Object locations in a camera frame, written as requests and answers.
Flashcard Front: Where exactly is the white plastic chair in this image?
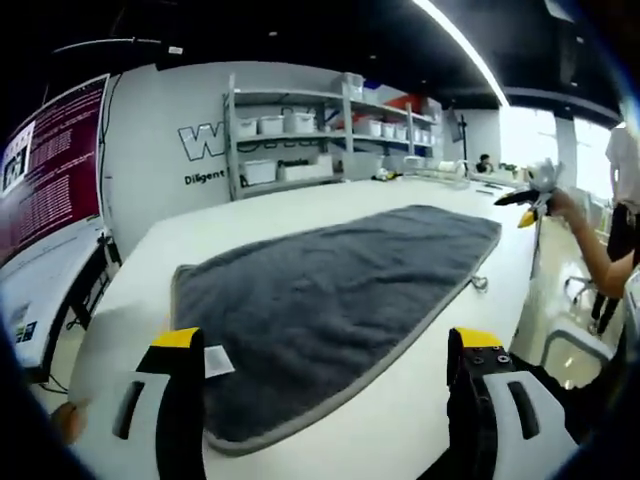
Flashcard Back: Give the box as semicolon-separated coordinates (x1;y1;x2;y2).
542;323;617;389

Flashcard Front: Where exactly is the person's right hand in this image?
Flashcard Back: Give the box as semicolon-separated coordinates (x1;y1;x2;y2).
544;192;590;232

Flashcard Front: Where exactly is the grey towel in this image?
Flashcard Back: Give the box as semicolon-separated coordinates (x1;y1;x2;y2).
169;203;503;457

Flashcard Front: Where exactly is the black monitor on stand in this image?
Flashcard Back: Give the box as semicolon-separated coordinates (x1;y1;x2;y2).
446;106;472;162

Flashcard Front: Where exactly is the monitor with white screen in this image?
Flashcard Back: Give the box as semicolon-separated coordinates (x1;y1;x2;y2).
0;217;124;384

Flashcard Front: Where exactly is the row of white storage bins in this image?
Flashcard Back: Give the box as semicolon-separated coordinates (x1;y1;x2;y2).
234;72;441;185

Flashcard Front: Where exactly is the long ceiling light strip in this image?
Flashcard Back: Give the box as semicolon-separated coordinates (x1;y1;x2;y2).
412;0;512;109

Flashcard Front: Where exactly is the grey metal shelf rack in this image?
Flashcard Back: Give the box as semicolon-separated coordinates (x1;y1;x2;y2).
222;72;445;202

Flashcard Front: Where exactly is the person's left hand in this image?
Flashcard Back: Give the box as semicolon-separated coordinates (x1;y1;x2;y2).
49;398;91;447

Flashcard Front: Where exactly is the white wire rack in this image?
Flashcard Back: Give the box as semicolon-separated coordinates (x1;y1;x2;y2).
401;155;474;192

